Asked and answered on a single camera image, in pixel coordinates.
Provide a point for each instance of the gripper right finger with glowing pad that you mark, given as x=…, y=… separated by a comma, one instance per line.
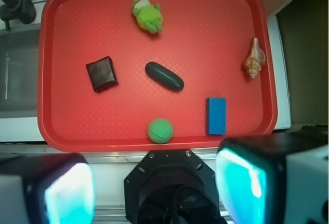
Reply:
x=276, y=178

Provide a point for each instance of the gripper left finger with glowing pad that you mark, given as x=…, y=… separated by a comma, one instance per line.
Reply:
x=54, y=188

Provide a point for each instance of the tan spiral seashell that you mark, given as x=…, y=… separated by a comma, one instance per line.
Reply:
x=255, y=60

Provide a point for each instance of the blue rectangular block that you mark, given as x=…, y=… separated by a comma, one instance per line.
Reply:
x=216, y=116

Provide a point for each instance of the green dimpled ball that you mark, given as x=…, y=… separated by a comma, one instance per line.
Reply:
x=160, y=131

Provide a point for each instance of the dark brown square pouch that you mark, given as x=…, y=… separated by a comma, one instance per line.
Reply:
x=102, y=74

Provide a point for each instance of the red plastic tray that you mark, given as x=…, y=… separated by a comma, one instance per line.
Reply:
x=205, y=42

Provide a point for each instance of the grey sink basin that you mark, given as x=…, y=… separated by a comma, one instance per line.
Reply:
x=19, y=72

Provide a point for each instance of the dark teal oval case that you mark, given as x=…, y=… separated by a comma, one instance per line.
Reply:
x=164, y=76

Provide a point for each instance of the grey sink faucet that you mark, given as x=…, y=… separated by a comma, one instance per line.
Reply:
x=22, y=10

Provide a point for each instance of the green plush toy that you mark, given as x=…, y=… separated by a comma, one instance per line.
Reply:
x=147, y=15

